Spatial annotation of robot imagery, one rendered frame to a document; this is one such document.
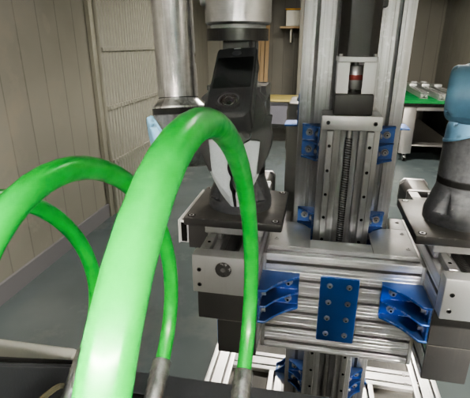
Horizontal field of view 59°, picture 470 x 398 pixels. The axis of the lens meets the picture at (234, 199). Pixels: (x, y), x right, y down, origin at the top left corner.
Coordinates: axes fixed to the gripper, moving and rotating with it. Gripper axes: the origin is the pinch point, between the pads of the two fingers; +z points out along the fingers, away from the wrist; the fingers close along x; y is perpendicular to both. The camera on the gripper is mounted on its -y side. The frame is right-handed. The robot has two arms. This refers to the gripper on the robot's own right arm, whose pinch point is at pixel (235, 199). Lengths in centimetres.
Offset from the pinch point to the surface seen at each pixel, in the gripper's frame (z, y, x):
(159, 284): 122, 162, 76
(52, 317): 122, 120, 122
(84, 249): -0.2, -16.4, 11.5
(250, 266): 1.3, -14.3, -4.1
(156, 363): 10.1, -18.7, 4.3
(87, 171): -11.8, -28.1, 3.3
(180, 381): 27.0, -4.0, 7.2
